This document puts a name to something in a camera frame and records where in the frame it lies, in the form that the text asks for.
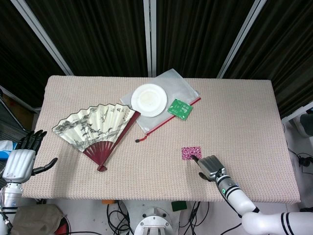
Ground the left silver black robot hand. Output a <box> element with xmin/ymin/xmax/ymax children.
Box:
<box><xmin>1</xmin><ymin>130</ymin><xmax>59</xmax><ymax>184</ymax></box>

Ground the white metal frame bar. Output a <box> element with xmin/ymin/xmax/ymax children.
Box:
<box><xmin>281</xmin><ymin>100</ymin><xmax>313</xmax><ymax>123</ymax></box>
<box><xmin>0</xmin><ymin>85</ymin><xmax>41</xmax><ymax>114</ymax></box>

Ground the beige waffle tablecloth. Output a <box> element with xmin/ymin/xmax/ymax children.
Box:
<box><xmin>21</xmin><ymin>75</ymin><xmax>301</xmax><ymax>204</ymax></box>

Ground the olive brown fabric bag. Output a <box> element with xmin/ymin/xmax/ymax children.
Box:
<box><xmin>11</xmin><ymin>204</ymin><xmax>67</xmax><ymax>235</ymax></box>

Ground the white metal frame post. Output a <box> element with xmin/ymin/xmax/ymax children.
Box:
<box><xmin>217</xmin><ymin>0</ymin><xmax>264</xmax><ymax>79</ymax></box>
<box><xmin>143</xmin><ymin>0</ymin><xmax>157</xmax><ymax>78</ymax></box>
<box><xmin>11</xmin><ymin>0</ymin><xmax>74</xmax><ymax>76</ymax></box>

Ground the painted paper folding fan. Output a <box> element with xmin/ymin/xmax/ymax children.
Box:
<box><xmin>50</xmin><ymin>103</ymin><xmax>142</xmax><ymax>172</ymax></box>

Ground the dark green block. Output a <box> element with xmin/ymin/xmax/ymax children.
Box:
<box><xmin>171</xmin><ymin>201</ymin><xmax>188</xmax><ymax>212</ymax></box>

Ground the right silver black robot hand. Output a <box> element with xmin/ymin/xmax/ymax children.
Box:
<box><xmin>190</xmin><ymin>154</ymin><xmax>227</xmax><ymax>183</ymax></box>

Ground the dark rounded object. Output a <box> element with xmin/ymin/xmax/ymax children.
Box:
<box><xmin>299</xmin><ymin>114</ymin><xmax>313</xmax><ymax>137</ymax></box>

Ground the white round plate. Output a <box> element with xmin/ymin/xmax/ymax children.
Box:
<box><xmin>131</xmin><ymin>83</ymin><xmax>168</xmax><ymax>118</ymax></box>

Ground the green foil packet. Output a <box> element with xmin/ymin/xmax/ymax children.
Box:
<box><xmin>167</xmin><ymin>98</ymin><xmax>192</xmax><ymax>121</ymax></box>

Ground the black cable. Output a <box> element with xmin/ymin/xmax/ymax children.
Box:
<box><xmin>178</xmin><ymin>201</ymin><xmax>211</xmax><ymax>235</ymax></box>
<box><xmin>286</xmin><ymin>139</ymin><xmax>313</xmax><ymax>175</ymax></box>
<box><xmin>107</xmin><ymin>202</ymin><xmax>134</xmax><ymax>235</ymax></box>

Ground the brown cardboard box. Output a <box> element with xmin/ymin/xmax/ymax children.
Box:
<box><xmin>2</xmin><ymin>94</ymin><xmax>34</xmax><ymax>128</ymax></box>

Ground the grey mesh zipper pouch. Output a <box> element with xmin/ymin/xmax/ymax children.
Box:
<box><xmin>119</xmin><ymin>69</ymin><xmax>202</xmax><ymax>144</ymax></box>

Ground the magenta patterned card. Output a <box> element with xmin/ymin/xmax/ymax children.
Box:
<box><xmin>181</xmin><ymin>146</ymin><xmax>202</xmax><ymax>161</ymax></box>

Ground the silver robot base column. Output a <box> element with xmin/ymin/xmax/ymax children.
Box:
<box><xmin>134</xmin><ymin>208</ymin><xmax>173</xmax><ymax>235</ymax></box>

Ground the black pleated curtain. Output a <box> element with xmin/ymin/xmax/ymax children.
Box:
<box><xmin>25</xmin><ymin>0</ymin><xmax>149</xmax><ymax>76</ymax></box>
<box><xmin>156</xmin><ymin>0</ymin><xmax>255</xmax><ymax>78</ymax></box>
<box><xmin>0</xmin><ymin>0</ymin><xmax>67</xmax><ymax>108</ymax></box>
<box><xmin>224</xmin><ymin>0</ymin><xmax>313</xmax><ymax>118</ymax></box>

